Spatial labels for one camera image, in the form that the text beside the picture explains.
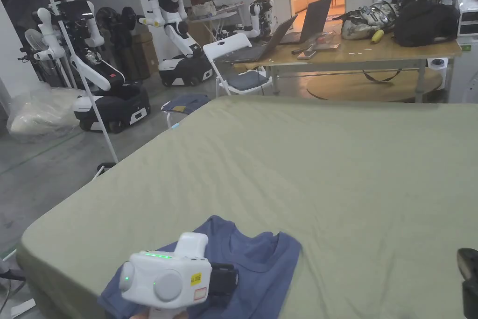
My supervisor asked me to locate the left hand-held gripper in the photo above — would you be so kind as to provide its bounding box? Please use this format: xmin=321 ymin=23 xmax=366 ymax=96
xmin=119 ymin=232 xmax=239 ymax=319

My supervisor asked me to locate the dark blue shirt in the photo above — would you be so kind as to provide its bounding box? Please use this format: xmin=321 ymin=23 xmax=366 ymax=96
xmin=98 ymin=215 xmax=302 ymax=319

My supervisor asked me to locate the bed with pale green sheet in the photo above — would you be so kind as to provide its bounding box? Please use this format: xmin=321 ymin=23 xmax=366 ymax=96
xmin=16 ymin=94 xmax=478 ymax=319

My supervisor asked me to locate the stool with blue cloth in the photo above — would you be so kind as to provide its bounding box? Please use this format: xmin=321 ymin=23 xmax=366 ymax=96
xmin=160 ymin=94 xmax=212 ymax=130

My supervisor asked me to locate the white black wheeled robot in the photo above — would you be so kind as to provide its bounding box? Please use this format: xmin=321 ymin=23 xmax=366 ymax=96
xmin=138 ymin=0 xmax=214 ymax=88
xmin=31 ymin=0 xmax=151 ymax=135

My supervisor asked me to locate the white pole stand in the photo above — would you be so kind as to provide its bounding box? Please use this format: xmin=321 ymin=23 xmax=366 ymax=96
xmin=37 ymin=0 xmax=120 ymax=178

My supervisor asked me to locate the clear plastic bag with cushion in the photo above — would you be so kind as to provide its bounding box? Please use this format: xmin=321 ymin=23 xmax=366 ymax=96
xmin=5 ymin=83 xmax=81 ymax=145

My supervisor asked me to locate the white folding chair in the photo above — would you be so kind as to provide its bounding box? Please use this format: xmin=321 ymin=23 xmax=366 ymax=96
xmin=203 ymin=33 xmax=274 ymax=98

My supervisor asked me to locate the brown carton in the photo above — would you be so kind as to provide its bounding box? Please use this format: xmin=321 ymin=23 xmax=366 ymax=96
xmin=128 ymin=31 xmax=159 ymax=78

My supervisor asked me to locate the wooden table with laptops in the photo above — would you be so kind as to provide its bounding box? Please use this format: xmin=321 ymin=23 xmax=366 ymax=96
xmin=218 ymin=0 xmax=464 ymax=104

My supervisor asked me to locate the white fan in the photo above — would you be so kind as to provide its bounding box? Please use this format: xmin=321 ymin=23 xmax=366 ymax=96
xmin=24 ymin=29 xmax=46 ymax=55

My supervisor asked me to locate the small white black robot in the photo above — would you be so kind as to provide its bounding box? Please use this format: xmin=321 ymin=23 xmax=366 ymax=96
xmin=233 ymin=0 xmax=276 ymax=42

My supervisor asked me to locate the round table with monitor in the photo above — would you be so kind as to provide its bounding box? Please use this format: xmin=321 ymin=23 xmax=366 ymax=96
xmin=186 ymin=0 xmax=244 ymax=43

